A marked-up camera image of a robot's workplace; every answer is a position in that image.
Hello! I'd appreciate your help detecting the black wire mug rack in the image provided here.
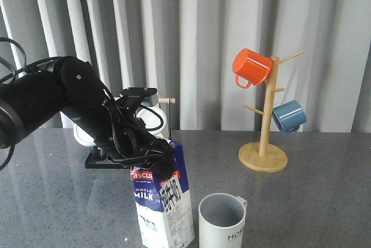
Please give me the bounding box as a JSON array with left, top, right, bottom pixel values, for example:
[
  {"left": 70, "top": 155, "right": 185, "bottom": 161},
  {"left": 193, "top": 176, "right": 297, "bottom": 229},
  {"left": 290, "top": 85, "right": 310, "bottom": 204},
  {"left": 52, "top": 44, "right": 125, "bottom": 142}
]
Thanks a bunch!
[{"left": 79, "top": 94, "right": 174, "bottom": 173}]

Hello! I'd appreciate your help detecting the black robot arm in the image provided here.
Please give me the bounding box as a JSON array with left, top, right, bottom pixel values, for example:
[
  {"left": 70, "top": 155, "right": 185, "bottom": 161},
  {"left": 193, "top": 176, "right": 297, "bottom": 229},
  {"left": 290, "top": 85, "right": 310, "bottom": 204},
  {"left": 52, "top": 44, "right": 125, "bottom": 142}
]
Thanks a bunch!
[{"left": 1, "top": 56, "right": 174, "bottom": 178}]

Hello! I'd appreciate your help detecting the white HOME mug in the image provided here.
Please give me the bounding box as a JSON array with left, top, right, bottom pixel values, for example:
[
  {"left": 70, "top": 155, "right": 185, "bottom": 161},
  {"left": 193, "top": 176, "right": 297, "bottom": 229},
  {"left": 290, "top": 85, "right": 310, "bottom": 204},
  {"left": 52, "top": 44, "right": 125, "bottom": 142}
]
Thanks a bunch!
[{"left": 198, "top": 193, "right": 247, "bottom": 248}]

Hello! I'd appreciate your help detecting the blue white milk carton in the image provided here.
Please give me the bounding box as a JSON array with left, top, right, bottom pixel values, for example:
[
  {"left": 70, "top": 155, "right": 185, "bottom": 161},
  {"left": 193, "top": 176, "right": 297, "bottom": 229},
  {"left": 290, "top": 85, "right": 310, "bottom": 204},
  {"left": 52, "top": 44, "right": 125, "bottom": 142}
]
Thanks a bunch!
[{"left": 130, "top": 141, "right": 195, "bottom": 247}]

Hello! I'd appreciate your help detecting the white smooth mug on rack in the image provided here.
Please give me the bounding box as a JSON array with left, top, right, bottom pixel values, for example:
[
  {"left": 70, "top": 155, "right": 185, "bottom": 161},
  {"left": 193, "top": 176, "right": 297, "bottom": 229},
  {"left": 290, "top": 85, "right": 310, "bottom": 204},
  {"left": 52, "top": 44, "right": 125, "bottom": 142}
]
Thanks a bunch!
[{"left": 73, "top": 123, "right": 96, "bottom": 147}]

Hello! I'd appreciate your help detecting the grey pleated curtain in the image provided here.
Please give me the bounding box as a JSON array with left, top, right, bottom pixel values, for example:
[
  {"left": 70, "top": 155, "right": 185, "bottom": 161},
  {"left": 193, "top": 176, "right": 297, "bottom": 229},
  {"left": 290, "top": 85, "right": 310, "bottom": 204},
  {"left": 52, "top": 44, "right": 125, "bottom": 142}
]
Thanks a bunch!
[{"left": 1, "top": 0, "right": 370, "bottom": 133}]

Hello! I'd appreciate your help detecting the orange mug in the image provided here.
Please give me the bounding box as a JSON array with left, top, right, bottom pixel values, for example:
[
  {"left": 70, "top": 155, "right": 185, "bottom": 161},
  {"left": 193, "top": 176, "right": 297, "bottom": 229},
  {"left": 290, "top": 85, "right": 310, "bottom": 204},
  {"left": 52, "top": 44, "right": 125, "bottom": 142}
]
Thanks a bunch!
[{"left": 232, "top": 49, "right": 273, "bottom": 89}]

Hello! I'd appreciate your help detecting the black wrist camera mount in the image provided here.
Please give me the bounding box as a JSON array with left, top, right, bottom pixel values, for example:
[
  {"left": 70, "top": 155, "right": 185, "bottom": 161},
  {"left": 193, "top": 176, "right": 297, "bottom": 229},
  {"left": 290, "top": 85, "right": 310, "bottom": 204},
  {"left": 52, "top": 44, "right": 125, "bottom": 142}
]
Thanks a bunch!
[{"left": 116, "top": 87, "right": 158, "bottom": 115}]

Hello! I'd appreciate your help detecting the wooden mug tree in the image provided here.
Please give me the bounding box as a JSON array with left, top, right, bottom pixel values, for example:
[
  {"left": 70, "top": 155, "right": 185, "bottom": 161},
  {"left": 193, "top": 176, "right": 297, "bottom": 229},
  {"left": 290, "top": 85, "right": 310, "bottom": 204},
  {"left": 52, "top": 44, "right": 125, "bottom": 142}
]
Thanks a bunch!
[{"left": 238, "top": 50, "right": 304, "bottom": 173}]

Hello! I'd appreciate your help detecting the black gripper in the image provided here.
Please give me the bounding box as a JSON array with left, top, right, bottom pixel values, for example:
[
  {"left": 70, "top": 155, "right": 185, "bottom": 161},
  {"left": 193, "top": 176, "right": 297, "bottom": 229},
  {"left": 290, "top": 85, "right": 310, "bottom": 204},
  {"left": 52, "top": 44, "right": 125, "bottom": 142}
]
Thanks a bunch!
[{"left": 92, "top": 100, "right": 175, "bottom": 179}]

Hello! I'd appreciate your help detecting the blue mug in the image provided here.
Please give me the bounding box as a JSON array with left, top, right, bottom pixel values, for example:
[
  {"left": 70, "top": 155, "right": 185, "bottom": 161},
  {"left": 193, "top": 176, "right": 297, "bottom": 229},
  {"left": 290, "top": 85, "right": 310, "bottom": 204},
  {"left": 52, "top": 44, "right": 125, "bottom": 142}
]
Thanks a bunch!
[{"left": 272, "top": 100, "right": 307, "bottom": 133}]

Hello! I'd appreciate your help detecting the white ribbed mug on rack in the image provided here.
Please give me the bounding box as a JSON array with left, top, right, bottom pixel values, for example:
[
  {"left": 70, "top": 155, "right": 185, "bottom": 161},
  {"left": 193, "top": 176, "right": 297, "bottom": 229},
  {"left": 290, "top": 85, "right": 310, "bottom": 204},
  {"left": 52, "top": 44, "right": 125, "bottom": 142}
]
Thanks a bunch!
[{"left": 137, "top": 106, "right": 169, "bottom": 139}]

